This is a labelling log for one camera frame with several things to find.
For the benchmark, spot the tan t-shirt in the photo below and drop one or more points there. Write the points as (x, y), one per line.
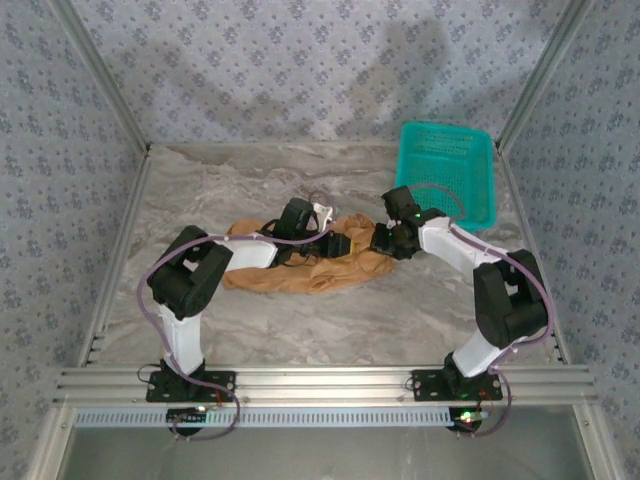
(270, 280)

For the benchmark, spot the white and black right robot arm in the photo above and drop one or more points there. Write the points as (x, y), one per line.
(450, 240)

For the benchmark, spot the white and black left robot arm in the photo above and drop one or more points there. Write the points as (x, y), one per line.
(180, 340)

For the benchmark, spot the teal plastic mesh basket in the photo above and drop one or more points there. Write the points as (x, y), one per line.
(440, 165)

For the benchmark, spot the black controller board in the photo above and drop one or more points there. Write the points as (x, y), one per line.
(187, 415)
(467, 417)

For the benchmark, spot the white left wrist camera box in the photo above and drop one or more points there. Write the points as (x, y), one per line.
(322, 212)

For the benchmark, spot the aluminium table back rail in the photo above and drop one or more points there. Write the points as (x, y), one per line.
(250, 145)

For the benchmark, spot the aluminium table side rail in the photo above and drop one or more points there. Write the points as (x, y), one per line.
(141, 180)
(525, 225)

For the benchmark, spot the aluminium mounting rail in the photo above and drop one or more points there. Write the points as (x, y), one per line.
(325, 385)

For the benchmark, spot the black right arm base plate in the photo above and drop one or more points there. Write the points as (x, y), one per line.
(425, 392)

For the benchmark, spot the aluminium corner post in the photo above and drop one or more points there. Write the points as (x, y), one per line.
(540, 75)
(104, 75)

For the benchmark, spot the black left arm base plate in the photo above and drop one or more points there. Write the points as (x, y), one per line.
(160, 395)

